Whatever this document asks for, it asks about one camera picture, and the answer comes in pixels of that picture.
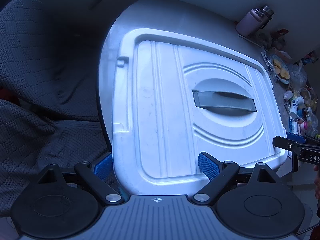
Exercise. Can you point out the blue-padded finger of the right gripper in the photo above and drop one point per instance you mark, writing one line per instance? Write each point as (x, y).
(303, 148)

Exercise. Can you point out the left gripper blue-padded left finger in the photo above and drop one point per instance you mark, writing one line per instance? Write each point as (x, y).
(93, 176)

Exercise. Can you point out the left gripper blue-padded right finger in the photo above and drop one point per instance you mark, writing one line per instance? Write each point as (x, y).
(221, 177)

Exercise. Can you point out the white storage bin lid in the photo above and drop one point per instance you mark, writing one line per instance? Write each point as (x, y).
(176, 96)

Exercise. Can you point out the white bottle with blue label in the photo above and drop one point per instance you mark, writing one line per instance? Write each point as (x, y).
(293, 110)

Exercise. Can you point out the small white round bottle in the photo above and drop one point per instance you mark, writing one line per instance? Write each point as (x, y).
(288, 95)

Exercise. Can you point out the clear plastic bag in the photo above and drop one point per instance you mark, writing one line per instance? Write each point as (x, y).
(298, 75)

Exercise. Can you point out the grey quilted sofa cover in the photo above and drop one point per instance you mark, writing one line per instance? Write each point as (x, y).
(53, 73)

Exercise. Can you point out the plate of apple slices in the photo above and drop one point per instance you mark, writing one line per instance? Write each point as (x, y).
(280, 68)

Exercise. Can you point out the silver foil snack package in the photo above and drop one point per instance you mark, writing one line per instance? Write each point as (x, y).
(266, 60)

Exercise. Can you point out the dark red box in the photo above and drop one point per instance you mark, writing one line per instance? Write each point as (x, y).
(278, 40)

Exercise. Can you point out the pink water bottle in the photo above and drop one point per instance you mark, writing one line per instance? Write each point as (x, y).
(250, 22)

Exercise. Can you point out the steel thermos flask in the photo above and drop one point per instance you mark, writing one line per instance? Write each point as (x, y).
(267, 15)

